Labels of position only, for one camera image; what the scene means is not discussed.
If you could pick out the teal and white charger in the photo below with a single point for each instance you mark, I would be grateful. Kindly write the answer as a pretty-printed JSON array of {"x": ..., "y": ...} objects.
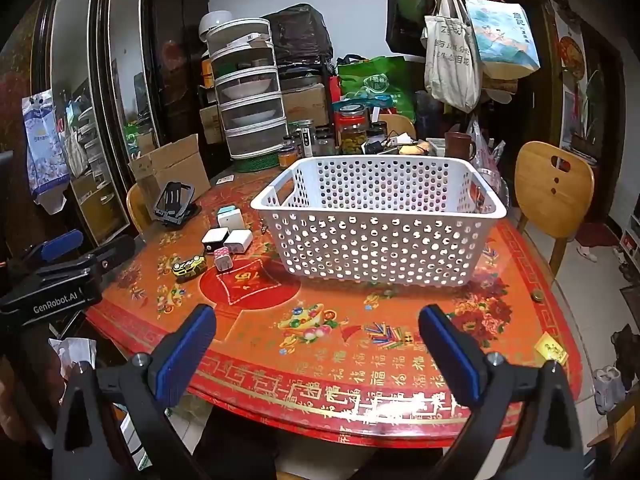
[{"x": 231, "y": 219}]

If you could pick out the dark mirrored wardrobe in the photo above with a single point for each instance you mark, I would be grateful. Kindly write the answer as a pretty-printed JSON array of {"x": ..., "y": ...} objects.
[{"x": 170, "y": 60}]

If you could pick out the black and white charger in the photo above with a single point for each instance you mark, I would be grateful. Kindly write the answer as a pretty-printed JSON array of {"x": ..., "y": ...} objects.
[{"x": 216, "y": 239}]

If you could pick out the potted plant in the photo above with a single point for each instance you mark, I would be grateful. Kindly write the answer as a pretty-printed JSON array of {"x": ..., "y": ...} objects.
[{"x": 590, "y": 110}]

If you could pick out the clear plastic bag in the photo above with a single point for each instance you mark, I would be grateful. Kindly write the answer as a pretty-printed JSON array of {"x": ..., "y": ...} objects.
[{"x": 482, "y": 152}]

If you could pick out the small orange jar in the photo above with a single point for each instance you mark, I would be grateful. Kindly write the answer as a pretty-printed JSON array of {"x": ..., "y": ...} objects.
[{"x": 286, "y": 156}]

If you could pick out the green shopping bag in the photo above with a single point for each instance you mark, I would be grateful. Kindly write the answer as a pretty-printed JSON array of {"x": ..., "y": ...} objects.
[{"x": 377, "y": 85}]

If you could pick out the open cardboard box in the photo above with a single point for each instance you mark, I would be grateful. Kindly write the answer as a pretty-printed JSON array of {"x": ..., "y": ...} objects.
[{"x": 170, "y": 170}]

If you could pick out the red-lidded pickle jar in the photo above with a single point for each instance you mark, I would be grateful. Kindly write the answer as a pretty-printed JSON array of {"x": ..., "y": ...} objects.
[{"x": 352, "y": 135}]

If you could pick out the printed light blue tote bag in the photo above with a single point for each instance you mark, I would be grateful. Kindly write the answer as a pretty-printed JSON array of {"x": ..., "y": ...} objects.
[{"x": 502, "y": 35}]

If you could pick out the closed cardboard box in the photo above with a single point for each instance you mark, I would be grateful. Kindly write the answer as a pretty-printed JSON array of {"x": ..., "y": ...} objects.
[{"x": 305, "y": 105}]

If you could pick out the beige canvas tote bag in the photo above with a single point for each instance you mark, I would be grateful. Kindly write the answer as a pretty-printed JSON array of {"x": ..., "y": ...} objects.
[{"x": 452, "y": 70}]

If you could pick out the pink dotted charger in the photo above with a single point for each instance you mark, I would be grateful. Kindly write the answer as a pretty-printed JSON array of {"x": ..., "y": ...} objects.
[{"x": 222, "y": 261}]

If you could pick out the empty glass jar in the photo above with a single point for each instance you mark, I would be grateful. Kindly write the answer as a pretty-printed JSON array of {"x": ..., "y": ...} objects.
[{"x": 325, "y": 142}]

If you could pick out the white bowl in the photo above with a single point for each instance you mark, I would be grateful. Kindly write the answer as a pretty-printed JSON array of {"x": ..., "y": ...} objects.
[{"x": 214, "y": 22}]

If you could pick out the white stacked drawer organizer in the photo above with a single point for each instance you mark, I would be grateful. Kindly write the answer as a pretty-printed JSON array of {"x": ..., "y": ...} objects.
[{"x": 250, "y": 110}]

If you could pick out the white perforated plastic basket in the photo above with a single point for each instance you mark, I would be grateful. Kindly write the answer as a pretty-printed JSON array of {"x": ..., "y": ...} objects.
[{"x": 375, "y": 240}]

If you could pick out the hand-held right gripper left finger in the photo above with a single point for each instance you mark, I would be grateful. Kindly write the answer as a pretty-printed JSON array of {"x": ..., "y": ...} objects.
[{"x": 187, "y": 355}]

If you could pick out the red wall decoration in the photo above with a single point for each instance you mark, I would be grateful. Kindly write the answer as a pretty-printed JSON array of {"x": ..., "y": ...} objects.
[{"x": 571, "y": 56}]

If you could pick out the pair of grey shoes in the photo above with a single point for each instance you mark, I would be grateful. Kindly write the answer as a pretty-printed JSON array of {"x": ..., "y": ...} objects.
[{"x": 607, "y": 385}]

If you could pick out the wooden chair with cutout back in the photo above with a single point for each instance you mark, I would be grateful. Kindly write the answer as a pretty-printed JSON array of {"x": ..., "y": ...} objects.
[{"x": 550, "y": 200}]

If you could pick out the brown mug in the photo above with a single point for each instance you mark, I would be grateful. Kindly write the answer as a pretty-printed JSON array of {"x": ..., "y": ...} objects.
[{"x": 457, "y": 147}]

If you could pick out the yellow paper card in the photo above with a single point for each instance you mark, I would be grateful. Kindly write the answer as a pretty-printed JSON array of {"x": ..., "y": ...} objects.
[{"x": 551, "y": 349}]

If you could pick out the crumpled white paper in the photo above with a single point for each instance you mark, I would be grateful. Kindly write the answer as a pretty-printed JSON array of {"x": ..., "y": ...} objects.
[{"x": 70, "y": 355}]

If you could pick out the black plastic bag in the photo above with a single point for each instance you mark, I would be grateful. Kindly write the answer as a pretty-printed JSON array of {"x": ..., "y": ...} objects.
[{"x": 297, "y": 35}]

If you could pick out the yellow and black toy car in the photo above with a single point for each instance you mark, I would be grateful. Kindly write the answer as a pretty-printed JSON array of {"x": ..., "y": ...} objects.
[{"x": 189, "y": 266}]

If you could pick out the black phone stand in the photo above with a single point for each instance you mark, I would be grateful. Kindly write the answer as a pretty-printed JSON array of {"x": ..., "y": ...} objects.
[{"x": 172, "y": 200}]

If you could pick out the playing card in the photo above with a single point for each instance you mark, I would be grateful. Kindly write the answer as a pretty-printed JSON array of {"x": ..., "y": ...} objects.
[{"x": 225, "y": 178}]

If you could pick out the green plastic basket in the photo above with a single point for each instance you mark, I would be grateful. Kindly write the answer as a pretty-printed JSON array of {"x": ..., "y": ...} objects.
[{"x": 255, "y": 163}]

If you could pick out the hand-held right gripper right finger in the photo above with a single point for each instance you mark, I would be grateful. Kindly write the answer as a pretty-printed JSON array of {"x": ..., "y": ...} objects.
[{"x": 450, "y": 355}]

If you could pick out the large white charger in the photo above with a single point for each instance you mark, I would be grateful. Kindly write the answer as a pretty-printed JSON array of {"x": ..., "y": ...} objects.
[{"x": 240, "y": 242}]

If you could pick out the blue and white plastic bag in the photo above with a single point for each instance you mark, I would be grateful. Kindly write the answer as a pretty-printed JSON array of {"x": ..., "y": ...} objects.
[{"x": 42, "y": 150}]

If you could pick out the white shoe shelf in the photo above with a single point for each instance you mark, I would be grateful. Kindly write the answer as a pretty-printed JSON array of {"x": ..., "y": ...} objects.
[{"x": 631, "y": 242}]

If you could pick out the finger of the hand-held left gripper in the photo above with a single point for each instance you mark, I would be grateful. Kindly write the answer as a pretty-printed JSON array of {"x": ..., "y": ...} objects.
[
  {"x": 61, "y": 246},
  {"x": 116, "y": 255}
]

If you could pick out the pink slipper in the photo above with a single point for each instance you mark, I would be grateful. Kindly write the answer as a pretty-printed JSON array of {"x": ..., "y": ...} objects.
[{"x": 587, "y": 253}]

